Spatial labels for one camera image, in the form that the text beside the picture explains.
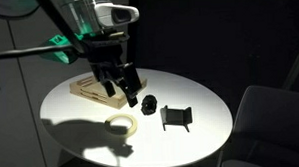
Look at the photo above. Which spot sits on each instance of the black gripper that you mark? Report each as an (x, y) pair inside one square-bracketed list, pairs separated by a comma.
[(103, 56)]

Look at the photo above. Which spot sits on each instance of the white masking tape roll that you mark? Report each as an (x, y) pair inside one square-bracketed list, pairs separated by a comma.
[(130, 128)]

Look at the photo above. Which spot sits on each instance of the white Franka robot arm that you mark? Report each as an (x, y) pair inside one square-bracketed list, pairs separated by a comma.
[(93, 12)]

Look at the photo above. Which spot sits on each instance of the wooden slatted tray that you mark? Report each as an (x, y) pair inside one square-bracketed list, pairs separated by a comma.
[(89, 90)]

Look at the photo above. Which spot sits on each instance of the small black round object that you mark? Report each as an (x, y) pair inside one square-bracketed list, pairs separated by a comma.
[(149, 105)]

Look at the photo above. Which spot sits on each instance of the grey chair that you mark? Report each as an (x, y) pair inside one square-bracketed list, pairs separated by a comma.
[(271, 122)]

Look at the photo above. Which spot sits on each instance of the black plastic bracket stand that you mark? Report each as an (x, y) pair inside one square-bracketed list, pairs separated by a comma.
[(175, 117)]

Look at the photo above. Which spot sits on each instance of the green printed camera mount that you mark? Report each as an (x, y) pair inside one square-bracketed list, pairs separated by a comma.
[(60, 53)]

